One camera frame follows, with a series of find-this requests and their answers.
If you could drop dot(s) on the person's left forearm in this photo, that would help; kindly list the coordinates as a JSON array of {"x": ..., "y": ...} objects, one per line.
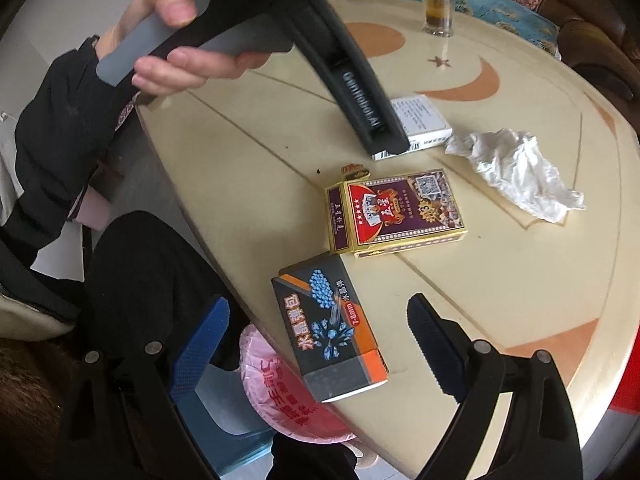
[{"x": 60, "y": 125}]

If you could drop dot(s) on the person's left leg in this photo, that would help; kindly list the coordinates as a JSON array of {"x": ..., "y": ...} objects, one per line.
[{"x": 150, "y": 270}]

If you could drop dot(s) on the red plastic chair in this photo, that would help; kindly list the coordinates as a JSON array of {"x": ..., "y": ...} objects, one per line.
[{"x": 625, "y": 420}]

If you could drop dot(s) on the red playing card box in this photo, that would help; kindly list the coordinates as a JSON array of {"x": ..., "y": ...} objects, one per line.
[{"x": 395, "y": 210}]

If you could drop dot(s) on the glass tea bottle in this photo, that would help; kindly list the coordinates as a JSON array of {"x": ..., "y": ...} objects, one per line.
[{"x": 439, "y": 15}]

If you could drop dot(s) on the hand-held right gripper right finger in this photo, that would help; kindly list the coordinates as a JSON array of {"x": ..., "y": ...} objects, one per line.
[{"x": 430, "y": 345}]

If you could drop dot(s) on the brown leather sofa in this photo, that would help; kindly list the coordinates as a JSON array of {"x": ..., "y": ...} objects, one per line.
[{"x": 590, "y": 35}]

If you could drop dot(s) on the trash bin with pink bag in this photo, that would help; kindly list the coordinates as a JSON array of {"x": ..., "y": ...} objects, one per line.
[{"x": 280, "y": 400}]

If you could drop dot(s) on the crumpled white tissue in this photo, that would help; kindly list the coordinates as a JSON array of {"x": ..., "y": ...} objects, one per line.
[{"x": 515, "y": 170}]

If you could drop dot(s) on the person's leg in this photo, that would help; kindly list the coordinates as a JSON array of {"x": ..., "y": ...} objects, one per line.
[
  {"x": 150, "y": 270},
  {"x": 310, "y": 460}
]

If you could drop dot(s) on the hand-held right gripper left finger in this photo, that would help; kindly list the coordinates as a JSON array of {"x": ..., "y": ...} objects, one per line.
[{"x": 200, "y": 350}]

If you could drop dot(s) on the black and orange box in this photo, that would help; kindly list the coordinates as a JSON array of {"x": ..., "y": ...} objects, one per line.
[{"x": 330, "y": 330}]

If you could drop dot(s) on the white and blue box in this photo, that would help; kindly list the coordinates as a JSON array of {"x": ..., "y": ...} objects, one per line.
[{"x": 425, "y": 120}]

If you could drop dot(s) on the person's right leg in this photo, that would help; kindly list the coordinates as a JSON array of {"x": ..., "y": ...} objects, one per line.
[{"x": 310, "y": 460}]

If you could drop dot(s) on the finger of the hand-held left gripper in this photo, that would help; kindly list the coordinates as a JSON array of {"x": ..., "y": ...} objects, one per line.
[{"x": 360, "y": 95}]

